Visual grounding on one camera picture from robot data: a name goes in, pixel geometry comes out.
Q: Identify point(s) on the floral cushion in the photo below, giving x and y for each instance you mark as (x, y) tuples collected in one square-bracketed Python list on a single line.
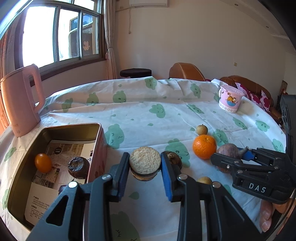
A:
[(254, 97)]

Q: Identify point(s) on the pink cartoon cup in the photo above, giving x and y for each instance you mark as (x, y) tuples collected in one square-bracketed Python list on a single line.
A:
[(230, 99)]

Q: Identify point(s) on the dark brown water chestnut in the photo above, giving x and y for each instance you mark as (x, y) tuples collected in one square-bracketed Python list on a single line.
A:
[(174, 160)]

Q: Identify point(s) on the printed paper leaflet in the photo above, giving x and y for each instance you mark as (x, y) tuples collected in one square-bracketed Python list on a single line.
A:
[(37, 204)]

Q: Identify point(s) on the pink electric kettle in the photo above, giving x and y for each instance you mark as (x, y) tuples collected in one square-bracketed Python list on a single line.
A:
[(20, 104)]

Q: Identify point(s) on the person's right hand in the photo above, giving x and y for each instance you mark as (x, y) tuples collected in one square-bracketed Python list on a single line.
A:
[(266, 215)]

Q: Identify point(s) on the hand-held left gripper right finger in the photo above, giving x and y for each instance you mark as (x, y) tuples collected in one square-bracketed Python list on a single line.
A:
[(167, 183)]

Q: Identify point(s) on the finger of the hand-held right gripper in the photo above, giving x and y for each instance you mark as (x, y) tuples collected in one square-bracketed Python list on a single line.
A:
[(248, 154), (225, 162)]

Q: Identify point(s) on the dark brown mangosteen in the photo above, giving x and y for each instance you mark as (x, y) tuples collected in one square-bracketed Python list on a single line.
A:
[(78, 167)]

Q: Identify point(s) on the small orange kumquat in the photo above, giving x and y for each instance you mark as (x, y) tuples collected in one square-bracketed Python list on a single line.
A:
[(42, 163)]

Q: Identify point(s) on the peach patterned curtain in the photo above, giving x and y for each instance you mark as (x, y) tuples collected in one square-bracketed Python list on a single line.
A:
[(7, 53)]

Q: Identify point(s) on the brown leather sofa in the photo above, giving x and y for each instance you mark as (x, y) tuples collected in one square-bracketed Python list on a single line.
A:
[(231, 80)]

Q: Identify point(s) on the purple passion fruit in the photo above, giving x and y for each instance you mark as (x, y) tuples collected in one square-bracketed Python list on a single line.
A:
[(229, 150)]

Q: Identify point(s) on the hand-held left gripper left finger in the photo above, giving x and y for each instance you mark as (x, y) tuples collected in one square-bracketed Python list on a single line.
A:
[(121, 176)]

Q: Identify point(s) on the beige curtain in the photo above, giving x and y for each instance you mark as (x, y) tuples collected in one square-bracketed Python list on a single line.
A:
[(110, 46)]

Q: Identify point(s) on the white air conditioner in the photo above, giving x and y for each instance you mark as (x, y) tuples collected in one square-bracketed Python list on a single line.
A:
[(148, 2)]

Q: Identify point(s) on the brown framed window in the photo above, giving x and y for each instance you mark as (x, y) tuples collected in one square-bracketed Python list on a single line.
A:
[(41, 34)]

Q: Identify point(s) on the dark round stool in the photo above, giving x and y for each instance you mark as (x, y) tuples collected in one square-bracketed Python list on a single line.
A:
[(135, 72)]

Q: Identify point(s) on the mandarin orange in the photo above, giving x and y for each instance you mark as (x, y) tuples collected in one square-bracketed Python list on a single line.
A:
[(204, 147)]

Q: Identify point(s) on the pink metal tin box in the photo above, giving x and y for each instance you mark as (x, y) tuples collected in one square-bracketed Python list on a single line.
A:
[(100, 150)]

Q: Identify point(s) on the small tan longan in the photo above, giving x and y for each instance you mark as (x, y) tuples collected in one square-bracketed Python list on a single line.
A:
[(202, 129), (204, 180)]

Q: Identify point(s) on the brown chestnut with cut top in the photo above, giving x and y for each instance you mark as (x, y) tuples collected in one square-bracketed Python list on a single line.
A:
[(145, 160)]

